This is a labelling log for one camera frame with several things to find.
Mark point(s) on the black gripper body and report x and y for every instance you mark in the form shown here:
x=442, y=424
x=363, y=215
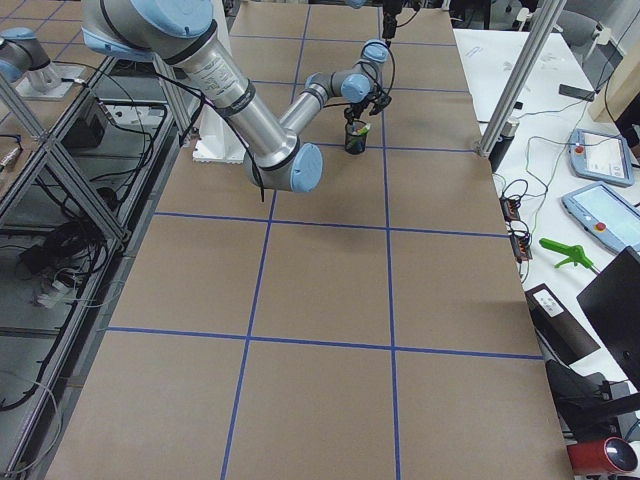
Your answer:
x=353, y=110

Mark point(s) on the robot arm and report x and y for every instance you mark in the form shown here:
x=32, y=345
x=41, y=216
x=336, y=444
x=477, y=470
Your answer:
x=391, y=9
x=184, y=34

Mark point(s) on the black mesh pen cup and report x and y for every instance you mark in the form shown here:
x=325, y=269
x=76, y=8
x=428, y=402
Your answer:
x=355, y=144

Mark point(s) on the dark water bottle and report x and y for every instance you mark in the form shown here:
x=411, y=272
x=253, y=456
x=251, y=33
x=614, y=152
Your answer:
x=503, y=143

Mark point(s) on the orange terminal board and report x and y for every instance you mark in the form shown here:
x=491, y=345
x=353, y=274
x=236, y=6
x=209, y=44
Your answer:
x=518, y=231

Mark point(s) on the black smartphone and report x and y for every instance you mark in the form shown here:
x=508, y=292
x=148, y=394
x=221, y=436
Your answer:
x=576, y=93

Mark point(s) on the far teach pendant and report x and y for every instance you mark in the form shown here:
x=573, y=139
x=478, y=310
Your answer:
x=601, y=157

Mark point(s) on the teach pendant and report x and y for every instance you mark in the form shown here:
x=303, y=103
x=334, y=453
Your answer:
x=601, y=157
x=606, y=215

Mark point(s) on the green plastic tool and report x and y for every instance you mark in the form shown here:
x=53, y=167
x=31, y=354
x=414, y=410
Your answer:
x=573, y=254

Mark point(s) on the near teach pendant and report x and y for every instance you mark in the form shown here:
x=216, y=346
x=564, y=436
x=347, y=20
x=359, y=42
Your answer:
x=606, y=215

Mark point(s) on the brown flat box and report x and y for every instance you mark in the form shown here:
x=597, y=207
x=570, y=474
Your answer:
x=557, y=325

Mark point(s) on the black monitor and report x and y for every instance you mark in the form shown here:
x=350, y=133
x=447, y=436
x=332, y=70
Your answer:
x=611, y=305

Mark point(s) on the red cylinder speaker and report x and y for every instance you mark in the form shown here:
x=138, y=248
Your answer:
x=611, y=455

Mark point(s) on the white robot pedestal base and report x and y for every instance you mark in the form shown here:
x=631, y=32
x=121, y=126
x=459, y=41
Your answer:
x=217, y=143

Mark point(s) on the aluminium frame post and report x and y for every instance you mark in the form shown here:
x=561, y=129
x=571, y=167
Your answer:
x=540, y=30

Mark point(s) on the aluminium truss frame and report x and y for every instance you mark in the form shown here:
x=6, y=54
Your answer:
x=72, y=213

